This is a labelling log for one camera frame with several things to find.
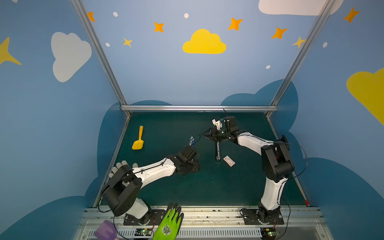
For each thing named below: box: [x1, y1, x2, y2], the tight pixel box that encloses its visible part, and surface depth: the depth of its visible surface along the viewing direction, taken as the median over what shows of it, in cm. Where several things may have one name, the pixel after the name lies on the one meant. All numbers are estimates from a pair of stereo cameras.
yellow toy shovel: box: [132, 125, 144, 150], surface depth 105 cm
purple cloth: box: [94, 220, 117, 240], surface depth 71 cm
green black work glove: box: [153, 202, 184, 240], surface depth 73 cm
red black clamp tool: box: [277, 135, 290, 151], surface depth 86 cm
